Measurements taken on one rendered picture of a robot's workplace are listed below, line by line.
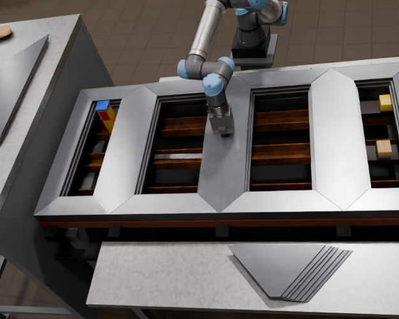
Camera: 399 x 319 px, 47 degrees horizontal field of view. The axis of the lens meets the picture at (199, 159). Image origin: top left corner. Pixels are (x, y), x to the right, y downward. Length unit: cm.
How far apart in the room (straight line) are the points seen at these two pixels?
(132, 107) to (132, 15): 236
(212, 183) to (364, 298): 67
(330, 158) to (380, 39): 199
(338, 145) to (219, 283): 70
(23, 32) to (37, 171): 88
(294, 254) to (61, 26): 166
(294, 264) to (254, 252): 15
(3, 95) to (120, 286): 103
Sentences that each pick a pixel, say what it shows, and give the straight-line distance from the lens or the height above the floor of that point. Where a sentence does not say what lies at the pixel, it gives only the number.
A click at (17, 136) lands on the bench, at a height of 105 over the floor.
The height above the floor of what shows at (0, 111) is 107.
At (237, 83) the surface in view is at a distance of 215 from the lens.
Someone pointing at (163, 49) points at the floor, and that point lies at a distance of 394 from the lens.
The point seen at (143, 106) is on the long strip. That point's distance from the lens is 219.
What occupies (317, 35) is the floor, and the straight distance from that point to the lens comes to 376.
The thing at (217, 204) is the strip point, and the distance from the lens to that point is 174.
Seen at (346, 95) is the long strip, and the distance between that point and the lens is 205.
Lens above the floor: 231
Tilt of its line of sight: 50 degrees down
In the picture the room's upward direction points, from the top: 19 degrees counter-clockwise
